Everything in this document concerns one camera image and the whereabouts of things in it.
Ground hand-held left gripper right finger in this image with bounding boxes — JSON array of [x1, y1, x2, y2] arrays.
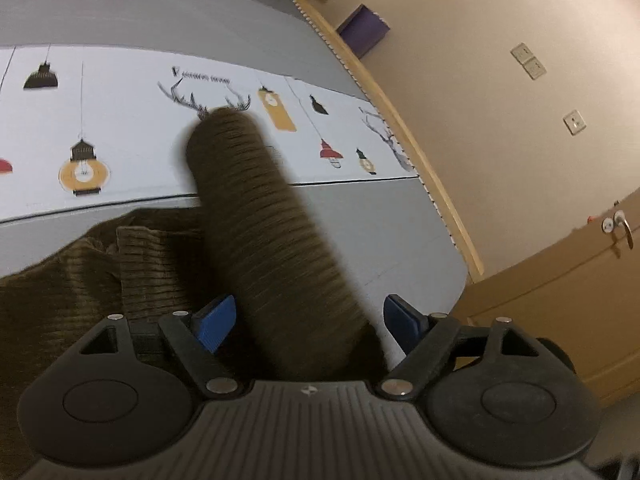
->
[[378, 293, 546, 402]]

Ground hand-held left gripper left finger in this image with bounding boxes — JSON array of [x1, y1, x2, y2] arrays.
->
[[75, 294, 251, 401]]

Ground olive corduroy pants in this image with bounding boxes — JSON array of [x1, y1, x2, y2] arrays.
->
[[0, 107, 387, 480]]

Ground wooden door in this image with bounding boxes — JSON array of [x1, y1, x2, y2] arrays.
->
[[449, 199, 640, 407]]

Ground grey printed bed sheet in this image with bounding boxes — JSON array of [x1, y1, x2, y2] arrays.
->
[[0, 0, 472, 288]]

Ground purple box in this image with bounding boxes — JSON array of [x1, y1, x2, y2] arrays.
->
[[335, 3, 392, 56]]

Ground wooden bed frame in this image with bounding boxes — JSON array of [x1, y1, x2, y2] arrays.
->
[[294, 0, 487, 285]]

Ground metal door handle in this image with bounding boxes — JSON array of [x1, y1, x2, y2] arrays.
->
[[601, 211, 635, 250]]

